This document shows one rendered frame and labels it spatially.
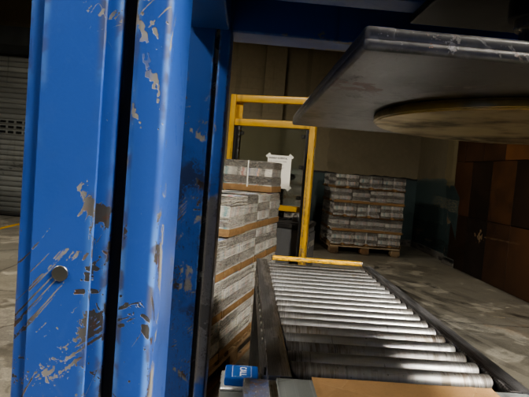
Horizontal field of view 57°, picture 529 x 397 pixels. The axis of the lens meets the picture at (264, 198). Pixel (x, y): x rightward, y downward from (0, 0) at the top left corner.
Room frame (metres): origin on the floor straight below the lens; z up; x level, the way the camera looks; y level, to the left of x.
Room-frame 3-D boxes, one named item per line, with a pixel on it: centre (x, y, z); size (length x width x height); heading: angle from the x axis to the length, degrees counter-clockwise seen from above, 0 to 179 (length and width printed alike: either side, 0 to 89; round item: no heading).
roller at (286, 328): (1.32, -0.30, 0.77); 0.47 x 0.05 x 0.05; 92
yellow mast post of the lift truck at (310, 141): (4.04, -0.34, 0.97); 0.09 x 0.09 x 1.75; 75
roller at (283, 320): (1.38, -0.30, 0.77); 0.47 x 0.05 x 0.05; 92
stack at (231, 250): (3.01, 0.29, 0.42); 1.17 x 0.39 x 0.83; 165
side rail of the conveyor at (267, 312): (1.64, -0.03, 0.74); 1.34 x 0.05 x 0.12; 2
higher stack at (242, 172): (3.71, 0.10, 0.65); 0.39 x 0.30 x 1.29; 75
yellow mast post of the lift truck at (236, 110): (4.22, 0.30, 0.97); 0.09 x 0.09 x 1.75; 75
